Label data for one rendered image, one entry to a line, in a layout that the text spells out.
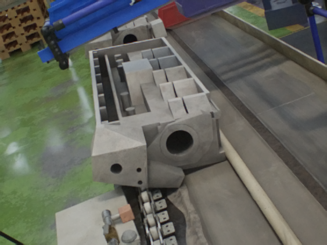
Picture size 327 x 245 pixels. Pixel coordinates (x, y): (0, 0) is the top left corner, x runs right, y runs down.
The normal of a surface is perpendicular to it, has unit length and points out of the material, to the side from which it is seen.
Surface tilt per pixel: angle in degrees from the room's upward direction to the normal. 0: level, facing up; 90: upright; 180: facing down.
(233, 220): 0
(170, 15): 92
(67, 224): 0
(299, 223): 0
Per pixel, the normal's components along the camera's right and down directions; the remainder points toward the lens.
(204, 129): 0.15, 0.36
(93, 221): -0.32, -0.87
